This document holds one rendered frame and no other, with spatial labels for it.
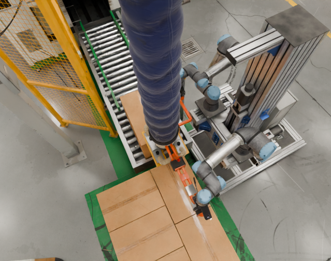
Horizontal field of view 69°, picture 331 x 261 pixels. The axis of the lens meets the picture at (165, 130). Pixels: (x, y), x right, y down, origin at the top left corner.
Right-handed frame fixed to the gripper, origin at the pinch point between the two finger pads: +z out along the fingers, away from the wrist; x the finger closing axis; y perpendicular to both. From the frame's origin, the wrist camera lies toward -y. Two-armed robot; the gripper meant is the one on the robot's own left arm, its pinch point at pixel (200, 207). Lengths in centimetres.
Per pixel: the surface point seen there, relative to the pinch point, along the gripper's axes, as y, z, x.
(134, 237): 7, 73, 58
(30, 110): 137, 9, 100
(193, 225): -5, 73, 3
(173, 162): 37.3, -1.5, 4.0
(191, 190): 12.8, -1.3, 0.5
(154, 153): 54, 11, 13
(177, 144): 53, 8, -7
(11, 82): 133, -32, 93
